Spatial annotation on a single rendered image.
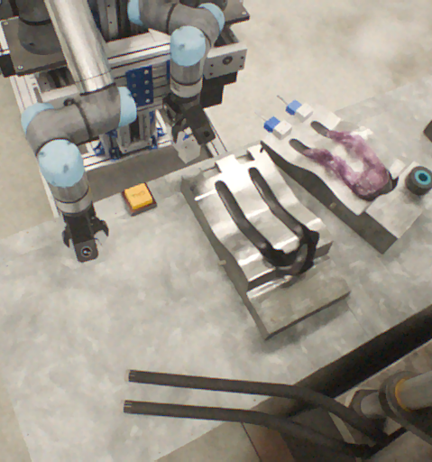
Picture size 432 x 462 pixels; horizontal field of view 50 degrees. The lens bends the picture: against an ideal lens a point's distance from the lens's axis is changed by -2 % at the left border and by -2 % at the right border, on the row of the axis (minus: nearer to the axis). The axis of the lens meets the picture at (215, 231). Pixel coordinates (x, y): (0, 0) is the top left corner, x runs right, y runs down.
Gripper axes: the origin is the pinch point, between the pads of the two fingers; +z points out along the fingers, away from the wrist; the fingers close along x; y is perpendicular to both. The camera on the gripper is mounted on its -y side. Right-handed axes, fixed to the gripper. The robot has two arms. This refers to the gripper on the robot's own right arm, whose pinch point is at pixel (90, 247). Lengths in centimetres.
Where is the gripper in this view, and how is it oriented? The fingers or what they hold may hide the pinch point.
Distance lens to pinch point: 116.8
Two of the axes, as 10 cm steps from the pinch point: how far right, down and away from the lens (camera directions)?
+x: -9.3, 2.8, -2.3
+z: -0.9, 4.5, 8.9
